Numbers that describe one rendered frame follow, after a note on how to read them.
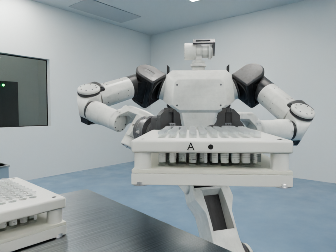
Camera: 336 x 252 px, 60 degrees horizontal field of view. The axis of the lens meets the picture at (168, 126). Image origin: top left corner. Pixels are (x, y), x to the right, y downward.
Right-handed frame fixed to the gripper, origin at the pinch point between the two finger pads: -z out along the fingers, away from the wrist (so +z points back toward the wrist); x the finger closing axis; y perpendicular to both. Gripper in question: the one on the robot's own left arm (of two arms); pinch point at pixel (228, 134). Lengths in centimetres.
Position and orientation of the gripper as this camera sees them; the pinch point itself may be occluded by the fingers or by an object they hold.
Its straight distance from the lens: 69.4
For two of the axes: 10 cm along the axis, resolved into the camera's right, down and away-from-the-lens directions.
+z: 2.2, -0.2, 9.8
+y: -9.8, 0.0, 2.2
